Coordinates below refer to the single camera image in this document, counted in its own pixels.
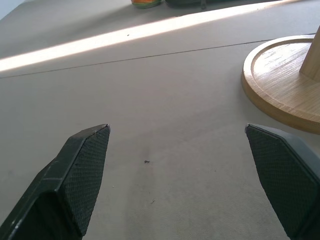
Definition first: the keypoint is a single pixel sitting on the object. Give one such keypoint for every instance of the orange and green object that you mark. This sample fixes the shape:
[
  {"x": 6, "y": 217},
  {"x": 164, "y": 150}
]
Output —
[{"x": 147, "y": 3}]

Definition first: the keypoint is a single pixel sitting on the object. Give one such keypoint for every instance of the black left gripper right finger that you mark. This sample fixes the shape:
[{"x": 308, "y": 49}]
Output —
[{"x": 285, "y": 180}]

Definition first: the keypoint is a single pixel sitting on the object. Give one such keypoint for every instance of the black flat object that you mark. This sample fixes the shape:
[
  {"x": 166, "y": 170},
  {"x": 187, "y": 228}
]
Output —
[{"x": 200, "y": 2}]

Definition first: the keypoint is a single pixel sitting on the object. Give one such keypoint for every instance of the round wooden stand base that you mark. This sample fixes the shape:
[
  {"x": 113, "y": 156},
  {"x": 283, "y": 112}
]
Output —
[{"x": 285, "y": 80}]

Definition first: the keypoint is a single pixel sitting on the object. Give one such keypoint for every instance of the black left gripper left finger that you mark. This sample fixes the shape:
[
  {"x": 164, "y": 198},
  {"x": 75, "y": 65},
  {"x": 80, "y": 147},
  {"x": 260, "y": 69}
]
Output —
[{"x": 72, "y": 180}]

